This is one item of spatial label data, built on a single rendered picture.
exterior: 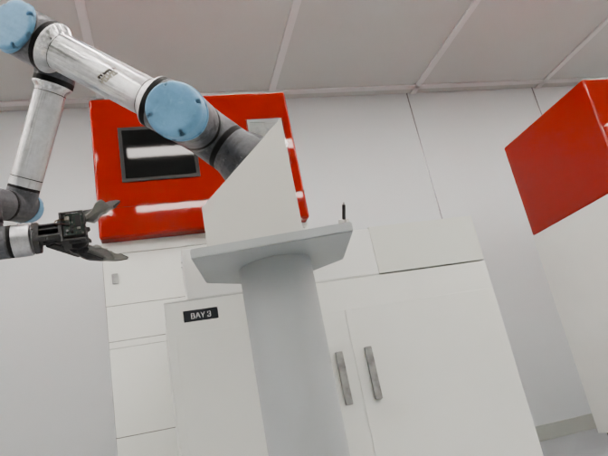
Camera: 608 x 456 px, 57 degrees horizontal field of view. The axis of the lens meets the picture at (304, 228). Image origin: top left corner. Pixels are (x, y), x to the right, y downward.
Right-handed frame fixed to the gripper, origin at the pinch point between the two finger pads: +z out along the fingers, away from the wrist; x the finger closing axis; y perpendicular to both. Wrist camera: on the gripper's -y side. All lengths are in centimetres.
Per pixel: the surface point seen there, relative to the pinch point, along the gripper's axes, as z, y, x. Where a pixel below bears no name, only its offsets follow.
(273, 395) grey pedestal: 23, 21, -47
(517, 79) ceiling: 326, -199, 169
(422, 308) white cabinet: 77, -13, -31
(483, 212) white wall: 261, -218, 63
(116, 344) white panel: -9, -77, -12
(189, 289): 13.9, -14.2, -13.5
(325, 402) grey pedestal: 32, 23, -51
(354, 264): 61, -13, -15
